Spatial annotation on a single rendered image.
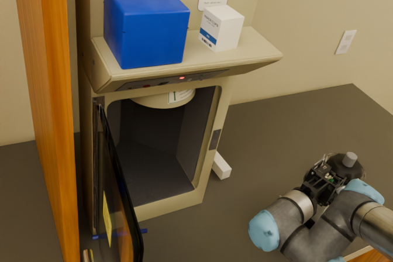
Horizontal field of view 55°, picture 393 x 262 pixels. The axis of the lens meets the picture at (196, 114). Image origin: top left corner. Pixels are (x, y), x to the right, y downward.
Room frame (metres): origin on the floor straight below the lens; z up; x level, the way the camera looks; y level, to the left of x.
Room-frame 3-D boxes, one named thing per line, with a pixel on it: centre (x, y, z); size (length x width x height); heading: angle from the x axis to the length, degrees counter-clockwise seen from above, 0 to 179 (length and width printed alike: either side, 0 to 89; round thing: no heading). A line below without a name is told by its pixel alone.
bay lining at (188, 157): (0.73, 0.13, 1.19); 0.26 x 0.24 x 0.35; 124
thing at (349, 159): (0.74, -0.41, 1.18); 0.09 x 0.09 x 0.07
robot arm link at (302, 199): (0.58, -0.26, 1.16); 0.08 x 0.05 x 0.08; 49
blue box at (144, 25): (0.52, 0.11, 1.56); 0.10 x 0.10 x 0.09; 34
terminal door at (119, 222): (0.39, 0.11, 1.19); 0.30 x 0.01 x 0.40; 28
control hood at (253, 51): (0.58, 0.03, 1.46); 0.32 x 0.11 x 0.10; 124
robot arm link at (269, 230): (0.52, -0.22, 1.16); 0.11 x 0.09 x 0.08; 139
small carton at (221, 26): (0.60, -0.01, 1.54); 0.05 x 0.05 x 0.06; 42
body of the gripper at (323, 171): (0.64, -0.32, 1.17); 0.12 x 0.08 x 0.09; 139
